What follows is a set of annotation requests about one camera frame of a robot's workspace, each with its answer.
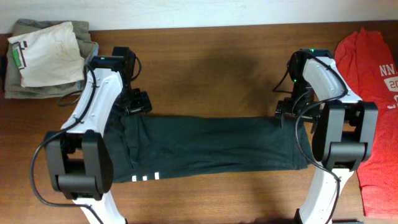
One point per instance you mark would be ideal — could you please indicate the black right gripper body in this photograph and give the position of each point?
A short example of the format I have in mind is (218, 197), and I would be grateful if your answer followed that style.
(302, 95)

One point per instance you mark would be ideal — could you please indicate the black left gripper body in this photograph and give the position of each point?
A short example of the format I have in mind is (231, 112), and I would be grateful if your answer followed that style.
(130, 99)

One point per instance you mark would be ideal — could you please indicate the dark green Nike t-shirt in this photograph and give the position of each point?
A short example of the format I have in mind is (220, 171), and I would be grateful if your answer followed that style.
(166, 147)

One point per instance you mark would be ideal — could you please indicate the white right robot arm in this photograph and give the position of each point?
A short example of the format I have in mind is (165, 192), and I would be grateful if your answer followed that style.
(343, 128)

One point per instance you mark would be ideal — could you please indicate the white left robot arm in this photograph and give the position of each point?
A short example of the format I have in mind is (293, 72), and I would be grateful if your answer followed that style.
(78, 161)

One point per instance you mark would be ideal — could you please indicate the folded white t-shirt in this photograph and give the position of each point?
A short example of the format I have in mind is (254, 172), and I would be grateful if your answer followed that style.
(48, 57)

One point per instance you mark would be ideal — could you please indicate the folded olive green garment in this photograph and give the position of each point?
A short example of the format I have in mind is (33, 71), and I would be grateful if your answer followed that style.
(12, 83)

